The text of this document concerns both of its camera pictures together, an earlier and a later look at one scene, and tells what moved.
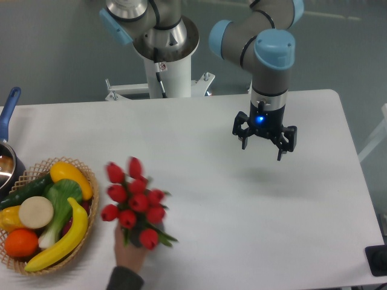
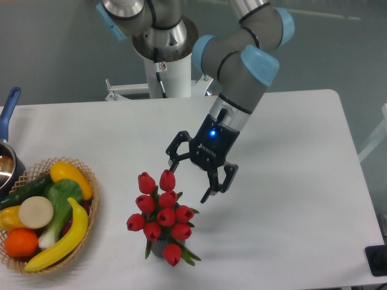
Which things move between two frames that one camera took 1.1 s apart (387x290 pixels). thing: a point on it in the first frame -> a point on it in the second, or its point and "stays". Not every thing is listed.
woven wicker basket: x=34 y=173 stays
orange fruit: x=21 y=243 stays
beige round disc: x=35 y=212 stays
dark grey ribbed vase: x=141 y=219 -> x=158 y=246
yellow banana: x=75 y=238 stays
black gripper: x=268 y=122 -> x=208 y=150
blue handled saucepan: x=11 y=170 stays
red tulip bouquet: x=134 y=205 -> x=162 y=219
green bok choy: x=58 y=191 stays
